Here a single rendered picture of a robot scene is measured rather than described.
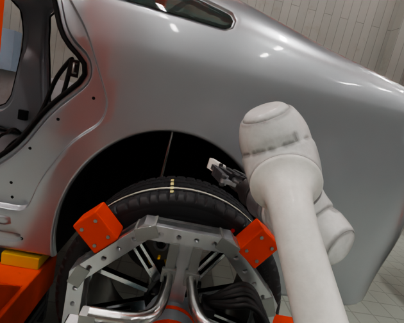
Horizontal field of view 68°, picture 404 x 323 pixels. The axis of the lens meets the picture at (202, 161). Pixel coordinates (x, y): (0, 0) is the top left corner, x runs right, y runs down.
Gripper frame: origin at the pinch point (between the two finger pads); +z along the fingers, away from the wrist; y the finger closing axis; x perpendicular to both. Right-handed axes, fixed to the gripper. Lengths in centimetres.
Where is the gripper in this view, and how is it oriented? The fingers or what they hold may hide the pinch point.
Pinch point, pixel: (216, 166)
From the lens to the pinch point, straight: 82.9
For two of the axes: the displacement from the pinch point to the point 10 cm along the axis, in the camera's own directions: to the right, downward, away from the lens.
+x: 3.0, -9.4, -1.8
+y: 8.4, 1.7, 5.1
